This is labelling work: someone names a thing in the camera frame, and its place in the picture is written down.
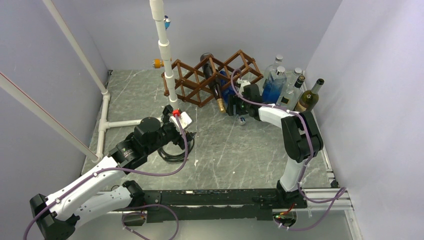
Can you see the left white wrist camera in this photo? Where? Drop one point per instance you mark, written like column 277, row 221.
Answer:
column 180, row 119

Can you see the clear square glass bottle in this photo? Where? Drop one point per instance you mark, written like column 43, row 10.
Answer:
column 292, row 78

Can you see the brown wooden wine rack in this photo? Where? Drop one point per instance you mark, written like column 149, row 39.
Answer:
column 192, row 83

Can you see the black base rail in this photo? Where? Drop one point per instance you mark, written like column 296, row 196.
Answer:
column 210, row 204

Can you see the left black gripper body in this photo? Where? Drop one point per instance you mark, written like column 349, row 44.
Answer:
column 169, row 130

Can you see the blue glass bottle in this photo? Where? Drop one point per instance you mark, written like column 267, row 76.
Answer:
column 275, row 82
column 230, row 99

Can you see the dark bottle gold cap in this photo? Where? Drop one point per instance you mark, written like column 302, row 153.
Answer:
column 214, row 85

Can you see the clear bottle red label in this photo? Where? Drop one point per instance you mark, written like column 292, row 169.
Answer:
column 278, row 61

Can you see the white pvc pipe frame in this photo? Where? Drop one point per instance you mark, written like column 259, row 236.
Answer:
column 161, row 21

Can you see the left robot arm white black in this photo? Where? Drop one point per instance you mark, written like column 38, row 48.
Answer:
column 61, row 213

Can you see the dark green wine bottle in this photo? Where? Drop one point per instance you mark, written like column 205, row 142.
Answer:
column 309, row 98

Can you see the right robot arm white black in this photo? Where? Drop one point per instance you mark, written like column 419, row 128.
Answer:
column 301, row 137

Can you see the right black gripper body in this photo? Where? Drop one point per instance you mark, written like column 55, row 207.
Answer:
column 241, row 105

